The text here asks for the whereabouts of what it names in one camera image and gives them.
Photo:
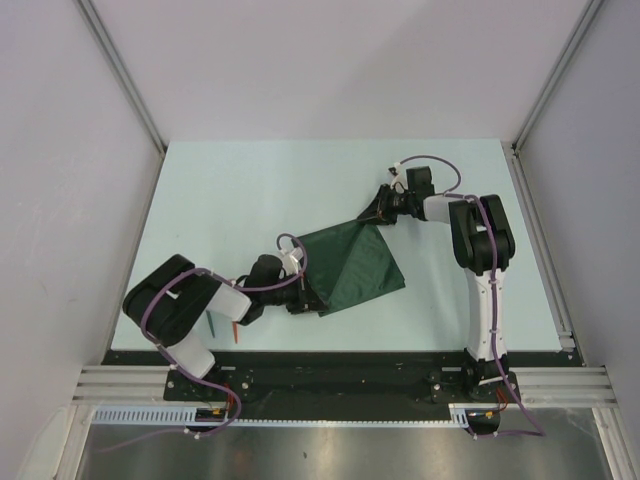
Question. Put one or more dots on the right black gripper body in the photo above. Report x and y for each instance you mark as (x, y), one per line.
(399, 204)

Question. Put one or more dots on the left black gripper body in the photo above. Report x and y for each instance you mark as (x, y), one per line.
(292, 296)

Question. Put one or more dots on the dark green cloth napkin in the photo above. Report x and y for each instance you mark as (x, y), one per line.
(350, 264)

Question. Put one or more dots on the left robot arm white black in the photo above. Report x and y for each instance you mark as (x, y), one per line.
(167, 304)

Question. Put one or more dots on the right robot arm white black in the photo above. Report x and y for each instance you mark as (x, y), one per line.
(483, 246)

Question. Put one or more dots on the orange plastic fork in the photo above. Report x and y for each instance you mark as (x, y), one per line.
(235, 332)

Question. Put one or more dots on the teal plastic utensil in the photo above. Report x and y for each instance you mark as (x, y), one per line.
(210, 323)

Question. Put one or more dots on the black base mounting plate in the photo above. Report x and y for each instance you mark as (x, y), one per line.
(334, 386)

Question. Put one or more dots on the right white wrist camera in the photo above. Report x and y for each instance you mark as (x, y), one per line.
(397, 175)

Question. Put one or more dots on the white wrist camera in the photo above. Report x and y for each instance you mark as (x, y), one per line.
(292, 260)
(397, 175)

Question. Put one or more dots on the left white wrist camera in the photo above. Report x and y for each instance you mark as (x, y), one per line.
(292, 260)

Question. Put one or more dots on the white slotted cable duct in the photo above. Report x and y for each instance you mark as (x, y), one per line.
(207, 417)

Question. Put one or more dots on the right aluminium table rail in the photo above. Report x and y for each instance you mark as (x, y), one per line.
(555, 295)

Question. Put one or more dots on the front aluminium extrusion rail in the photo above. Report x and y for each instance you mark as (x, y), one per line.
(552, 387)

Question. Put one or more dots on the right aluminium frame post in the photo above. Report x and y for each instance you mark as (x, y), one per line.
(560, 68)

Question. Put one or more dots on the aluminium frame post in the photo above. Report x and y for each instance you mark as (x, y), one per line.
(116, 63)
(560, 68)

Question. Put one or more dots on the left aluminium frame post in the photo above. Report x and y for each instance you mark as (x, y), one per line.
(116, 63)

